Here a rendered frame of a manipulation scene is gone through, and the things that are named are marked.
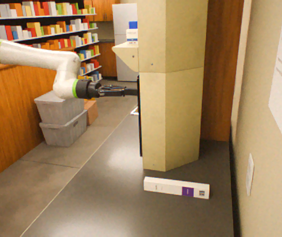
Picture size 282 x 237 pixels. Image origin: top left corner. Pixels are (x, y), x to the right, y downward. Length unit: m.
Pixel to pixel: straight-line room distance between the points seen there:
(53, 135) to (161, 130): 2.56
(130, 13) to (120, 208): 5.46
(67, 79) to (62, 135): 2.25
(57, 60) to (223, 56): 0.81
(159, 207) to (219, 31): 0.87
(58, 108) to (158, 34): 2.45
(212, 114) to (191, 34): 0.54
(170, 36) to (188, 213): 0.67
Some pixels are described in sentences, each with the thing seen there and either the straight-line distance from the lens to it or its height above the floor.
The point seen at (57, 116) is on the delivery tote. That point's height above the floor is 0.44.
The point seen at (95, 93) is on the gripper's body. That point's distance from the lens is 1.17.
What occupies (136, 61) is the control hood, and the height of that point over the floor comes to 1.45.
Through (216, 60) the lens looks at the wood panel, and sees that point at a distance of 1.38.
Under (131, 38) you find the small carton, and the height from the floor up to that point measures 1.53.
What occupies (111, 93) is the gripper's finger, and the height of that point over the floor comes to 1.31.
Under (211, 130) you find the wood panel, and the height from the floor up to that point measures 1.00.
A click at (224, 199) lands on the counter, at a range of 1.11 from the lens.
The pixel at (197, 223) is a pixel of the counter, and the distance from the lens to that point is 1.00.
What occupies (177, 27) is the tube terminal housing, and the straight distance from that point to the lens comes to 1.04.
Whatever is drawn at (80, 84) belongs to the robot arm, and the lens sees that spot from 1.20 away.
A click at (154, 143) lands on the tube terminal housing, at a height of 1.09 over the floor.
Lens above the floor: 1.64
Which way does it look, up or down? 22 degrees down
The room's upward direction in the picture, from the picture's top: 2 degrees counter-clockwise
